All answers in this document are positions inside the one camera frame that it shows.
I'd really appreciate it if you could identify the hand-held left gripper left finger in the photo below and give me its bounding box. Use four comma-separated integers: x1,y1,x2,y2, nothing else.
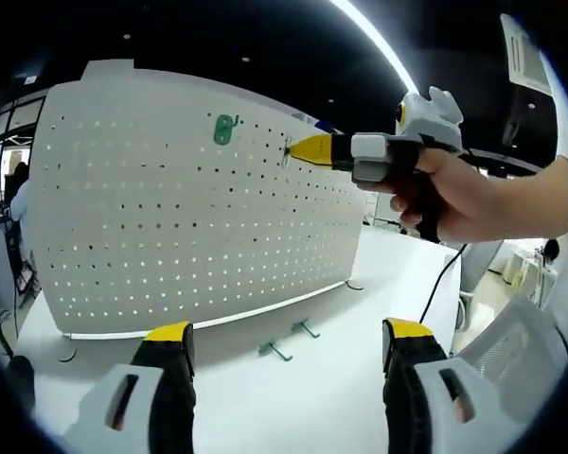
65,320,198,454

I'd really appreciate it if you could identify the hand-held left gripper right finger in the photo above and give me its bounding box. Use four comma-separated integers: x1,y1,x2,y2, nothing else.
381,317,541,454

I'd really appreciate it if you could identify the white perforated mounting plate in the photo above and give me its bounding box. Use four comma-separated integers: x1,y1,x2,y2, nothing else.
29,68,369,363

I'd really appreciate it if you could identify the person's right hand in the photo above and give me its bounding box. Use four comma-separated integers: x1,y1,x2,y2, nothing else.
388,146,503,243

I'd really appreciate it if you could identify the long ceiling light strip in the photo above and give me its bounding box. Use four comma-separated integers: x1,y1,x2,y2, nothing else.
329,0,423,98

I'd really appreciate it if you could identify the white ceiling air vent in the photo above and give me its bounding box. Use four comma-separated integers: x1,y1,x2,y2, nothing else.
499,12,554,92

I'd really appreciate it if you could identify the white mesh office chair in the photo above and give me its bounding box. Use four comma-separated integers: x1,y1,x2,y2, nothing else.
456,295,568,417

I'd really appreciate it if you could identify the person's white shirt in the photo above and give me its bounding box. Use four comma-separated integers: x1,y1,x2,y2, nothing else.
543,49,568,332

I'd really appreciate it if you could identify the black padded object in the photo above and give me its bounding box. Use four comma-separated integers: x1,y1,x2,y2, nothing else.
5,354,37,417

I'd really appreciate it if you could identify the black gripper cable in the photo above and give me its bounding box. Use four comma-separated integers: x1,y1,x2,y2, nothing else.
418,241,469,327

